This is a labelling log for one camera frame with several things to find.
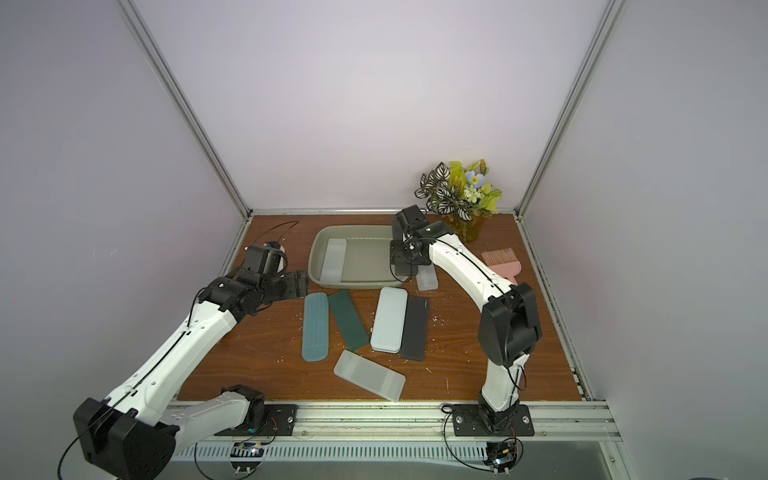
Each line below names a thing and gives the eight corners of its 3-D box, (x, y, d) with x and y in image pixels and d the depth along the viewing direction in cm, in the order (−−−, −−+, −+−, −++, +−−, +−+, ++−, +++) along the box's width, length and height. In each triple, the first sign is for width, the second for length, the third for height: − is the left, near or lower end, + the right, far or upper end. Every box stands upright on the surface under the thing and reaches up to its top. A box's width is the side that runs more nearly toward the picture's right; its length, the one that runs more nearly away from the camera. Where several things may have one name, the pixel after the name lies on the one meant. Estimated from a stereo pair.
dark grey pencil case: (399, 357, 85) (399, 355, 83) (407, 298, 98) (408, 295, 96) (423, 361, 85) (424, 359, 83) (429, 301, 97) (429, 298, 95)
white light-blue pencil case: (369, 350, 86) (368, 347, 84) (379, 288, 99) (379, 285, 97) (402, 354, 85) (402, 352, 83) (409, 291, 98) (409, 288, 97)
